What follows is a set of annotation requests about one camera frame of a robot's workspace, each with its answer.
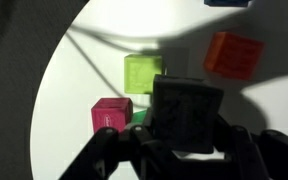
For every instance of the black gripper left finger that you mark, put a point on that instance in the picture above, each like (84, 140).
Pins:
(100, 157)

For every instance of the orange toy block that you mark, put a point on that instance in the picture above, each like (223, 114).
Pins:
(233, 56)

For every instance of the green toy block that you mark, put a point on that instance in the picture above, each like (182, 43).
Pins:
(138, 117)

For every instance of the round white table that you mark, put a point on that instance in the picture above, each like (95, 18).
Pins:
(88, 64)

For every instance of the blue toy block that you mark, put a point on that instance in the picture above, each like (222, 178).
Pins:
(227, 3)

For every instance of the pink toy block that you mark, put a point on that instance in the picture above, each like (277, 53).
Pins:
(112, 112)

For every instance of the yellow-green toy block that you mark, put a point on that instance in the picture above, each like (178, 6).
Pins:
(139, 73)

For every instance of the grey toy block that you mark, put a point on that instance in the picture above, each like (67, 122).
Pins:
(184, 112)

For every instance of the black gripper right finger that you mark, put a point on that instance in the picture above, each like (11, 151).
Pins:
(257, 157)

